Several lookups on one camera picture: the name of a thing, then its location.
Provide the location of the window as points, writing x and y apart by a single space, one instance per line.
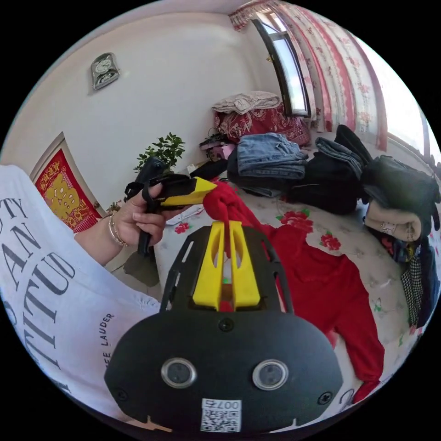
291 69

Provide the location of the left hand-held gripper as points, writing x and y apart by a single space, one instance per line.
172 187

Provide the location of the red long sleeve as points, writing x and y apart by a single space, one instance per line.
317 275

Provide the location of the beige folded blanket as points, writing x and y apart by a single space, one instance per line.
248 101

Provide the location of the grey wall clock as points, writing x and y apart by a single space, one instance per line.
104 70

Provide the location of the person's left hand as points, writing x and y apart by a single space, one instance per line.
132 222

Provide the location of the person's body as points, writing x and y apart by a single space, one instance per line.
51 275

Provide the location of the door with red poster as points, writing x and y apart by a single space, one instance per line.
62 193

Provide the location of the green potted plant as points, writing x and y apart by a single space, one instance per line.
165 148

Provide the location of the bed with floral sheet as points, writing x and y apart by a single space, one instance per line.
348 224

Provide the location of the pile of clothes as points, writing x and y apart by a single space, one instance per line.
327 172

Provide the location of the red floral folded quilt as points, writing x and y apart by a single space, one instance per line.
265 124

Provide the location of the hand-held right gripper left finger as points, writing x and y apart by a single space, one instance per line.
211 272

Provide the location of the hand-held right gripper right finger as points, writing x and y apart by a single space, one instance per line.
245 275

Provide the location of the red floral curtain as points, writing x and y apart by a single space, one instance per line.
337 69

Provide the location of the person's left forearm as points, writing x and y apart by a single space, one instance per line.
98 246

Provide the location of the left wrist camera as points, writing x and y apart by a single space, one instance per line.
151 169

